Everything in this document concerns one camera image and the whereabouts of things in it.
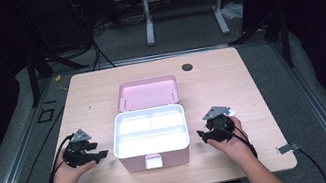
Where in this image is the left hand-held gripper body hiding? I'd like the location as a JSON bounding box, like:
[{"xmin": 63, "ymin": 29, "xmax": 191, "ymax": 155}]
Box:
[{"xmin": 58, "ymin": 127, "xmax": 98, "ymax": 171}]

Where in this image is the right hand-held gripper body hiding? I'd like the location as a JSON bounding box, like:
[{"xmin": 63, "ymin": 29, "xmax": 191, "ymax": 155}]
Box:
[{"xmin": 200, "ymin": 102, "xmax": 241, "ymax": 147}]

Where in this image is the white divided tray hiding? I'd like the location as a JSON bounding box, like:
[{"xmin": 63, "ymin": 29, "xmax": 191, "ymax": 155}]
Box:
[{"xmin": 107, "ymin": 101, "xmax": 191, "ymax": 162}]

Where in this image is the person's left hand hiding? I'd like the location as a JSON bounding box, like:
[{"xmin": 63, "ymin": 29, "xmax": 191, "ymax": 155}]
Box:
[{"xmin": 44, "ymin": 144, "xmax": 100, "ymax": 183}]

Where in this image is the person's right hand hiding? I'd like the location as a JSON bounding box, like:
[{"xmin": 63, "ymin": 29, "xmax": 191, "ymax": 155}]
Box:
[{"xmin": 203, "ymin": 113, "xmax": 259, "ymax": 167}]

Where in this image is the black table grommet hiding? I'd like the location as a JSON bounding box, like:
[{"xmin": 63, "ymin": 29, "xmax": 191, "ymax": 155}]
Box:
[{"xmin": 181, "ymin": 62, "xmax": 195, "ymax": 73}]

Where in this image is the grey tape piece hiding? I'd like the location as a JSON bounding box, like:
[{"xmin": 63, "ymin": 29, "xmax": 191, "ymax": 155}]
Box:
[{"xmin": 275, "ymin": 141, "xmax": 301, "ymax": 156}]

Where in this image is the black metal stand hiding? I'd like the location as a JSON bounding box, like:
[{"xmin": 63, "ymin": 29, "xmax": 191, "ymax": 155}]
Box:
[
  {"xmin": 22, "ymin": 40, "xmax": 95, "ymax": 108},
  {"xmin": 226, "ymin": 3, "xmax": 296, "ymax": 76}
]

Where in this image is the clear plastic bag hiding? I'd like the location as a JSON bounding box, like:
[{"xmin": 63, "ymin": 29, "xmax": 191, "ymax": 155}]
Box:
[{"xmin": 219, "ymin": 0, "xmax": 247, "ymax": 23}]

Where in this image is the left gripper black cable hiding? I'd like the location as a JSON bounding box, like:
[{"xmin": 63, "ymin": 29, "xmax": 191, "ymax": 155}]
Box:
[{"xmin": 39, "ymin": 133, "xmax": 84, "ymax": 183}]

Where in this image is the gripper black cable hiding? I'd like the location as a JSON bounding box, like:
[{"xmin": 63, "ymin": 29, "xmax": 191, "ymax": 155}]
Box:
[
  {"xmin": 39, "ymin": 133, "xmax": 84, "ymax": 183},
  {"xmin": 219, "ymin": 120, "xmax": 259, "ymax": 165}
]

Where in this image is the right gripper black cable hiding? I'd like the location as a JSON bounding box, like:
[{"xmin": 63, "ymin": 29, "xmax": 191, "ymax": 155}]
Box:
[{"xmin": 219, "ymin": 120, "xmax": 259, "ymax": 165}]

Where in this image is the black floor cable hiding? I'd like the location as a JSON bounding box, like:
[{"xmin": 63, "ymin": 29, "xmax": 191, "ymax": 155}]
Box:
[{"xmin": 0, "ymin": 106, "xmax": 80, "ymax": 183}]

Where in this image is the bundle of black cables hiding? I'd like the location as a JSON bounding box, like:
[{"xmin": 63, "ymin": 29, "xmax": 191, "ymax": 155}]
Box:
[{"xmin": 79, "ymin": 16, "xmax": 118, "ymax": 73}]

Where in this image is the black cable with grey tape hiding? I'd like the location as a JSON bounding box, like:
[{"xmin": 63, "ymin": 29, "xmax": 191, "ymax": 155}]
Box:
[{"xmin": 295, "ymin": 143, "xmax": 326, "ymax": 183}]

